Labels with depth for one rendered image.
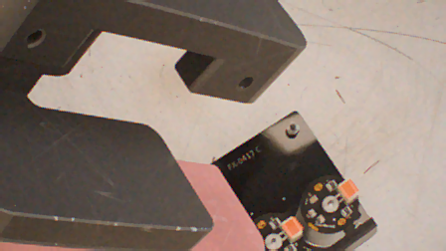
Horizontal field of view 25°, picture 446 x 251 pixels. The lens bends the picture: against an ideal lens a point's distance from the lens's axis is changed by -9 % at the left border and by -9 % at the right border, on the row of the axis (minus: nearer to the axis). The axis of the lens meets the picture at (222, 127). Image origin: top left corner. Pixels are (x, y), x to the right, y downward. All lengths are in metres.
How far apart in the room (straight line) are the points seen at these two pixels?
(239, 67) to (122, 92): 0.35
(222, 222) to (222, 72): 0.02
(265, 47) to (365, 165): 0.35
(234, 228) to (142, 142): 0.02
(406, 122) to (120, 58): 0.14
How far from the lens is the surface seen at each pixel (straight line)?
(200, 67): 0.16
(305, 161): 0.49
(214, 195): 0.17
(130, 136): 0.15
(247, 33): 0.15
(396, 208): 0.50
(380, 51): 0.52
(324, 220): 0.43
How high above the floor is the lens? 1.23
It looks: 72 degrees down
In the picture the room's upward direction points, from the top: 1 degrees clockwise
